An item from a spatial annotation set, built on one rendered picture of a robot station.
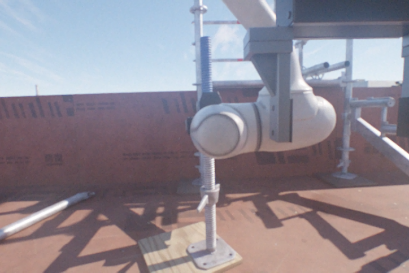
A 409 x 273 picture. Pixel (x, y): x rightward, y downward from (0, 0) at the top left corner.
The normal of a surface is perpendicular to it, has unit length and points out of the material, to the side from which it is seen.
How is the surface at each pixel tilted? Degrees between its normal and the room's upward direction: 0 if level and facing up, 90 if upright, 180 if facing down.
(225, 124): 78
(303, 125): 92
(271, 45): 90
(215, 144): 101
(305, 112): 85
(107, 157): 90
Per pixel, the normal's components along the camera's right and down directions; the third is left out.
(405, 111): -1.00, 0.03
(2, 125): 0.04, 0.11
